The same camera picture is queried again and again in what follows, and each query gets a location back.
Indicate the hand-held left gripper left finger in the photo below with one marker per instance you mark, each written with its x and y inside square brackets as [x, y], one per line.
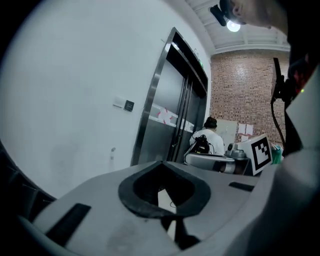
[100, 200]

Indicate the green exit sign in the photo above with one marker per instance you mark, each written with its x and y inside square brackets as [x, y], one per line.
[201, 64]

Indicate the green cloth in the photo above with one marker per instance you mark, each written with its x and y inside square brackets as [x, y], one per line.
[276, 155]

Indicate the black wall card reader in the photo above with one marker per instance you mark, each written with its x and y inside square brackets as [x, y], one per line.
[129, 106]

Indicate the person's head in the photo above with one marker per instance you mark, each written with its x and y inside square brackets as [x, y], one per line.
[257, 11]

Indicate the white papers on brick wall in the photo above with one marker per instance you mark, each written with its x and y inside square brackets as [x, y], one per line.
[246, 129]

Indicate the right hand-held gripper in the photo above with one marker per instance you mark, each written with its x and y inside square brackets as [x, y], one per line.
[260, 152]

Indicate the small wall fitting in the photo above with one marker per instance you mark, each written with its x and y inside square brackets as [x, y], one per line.
[112, 153]

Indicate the round ceiling lamp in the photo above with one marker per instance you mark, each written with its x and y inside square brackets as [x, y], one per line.
[233, 25]

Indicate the white wall switch plate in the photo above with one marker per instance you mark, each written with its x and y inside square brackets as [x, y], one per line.
[117, 101]

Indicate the pale notice board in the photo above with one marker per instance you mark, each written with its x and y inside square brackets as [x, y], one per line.
[226, 132]

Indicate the steel elevator door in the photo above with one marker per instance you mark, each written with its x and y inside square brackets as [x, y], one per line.
[175, 107]

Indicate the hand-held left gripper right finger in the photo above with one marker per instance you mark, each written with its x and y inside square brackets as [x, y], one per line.
[225, 192]

